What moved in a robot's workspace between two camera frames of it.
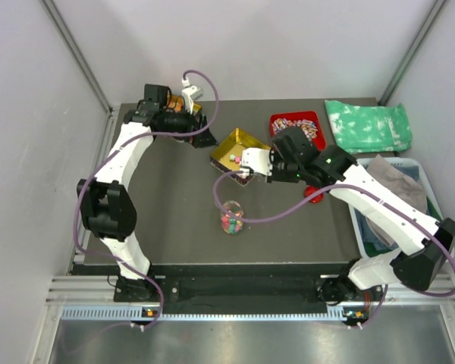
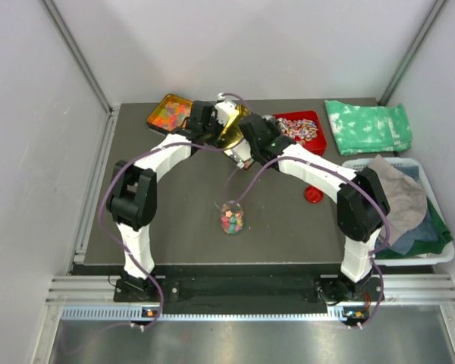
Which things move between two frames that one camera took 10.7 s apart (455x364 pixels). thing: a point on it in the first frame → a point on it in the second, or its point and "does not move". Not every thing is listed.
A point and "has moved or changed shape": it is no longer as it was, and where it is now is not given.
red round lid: [309, 189] does not move
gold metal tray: [228, 155] has moved or changed shape
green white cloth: [368, 129] does not move
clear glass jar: [230, 224] does not move
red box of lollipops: [308, 121] does not move
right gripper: [274, 177] → [272, 126]
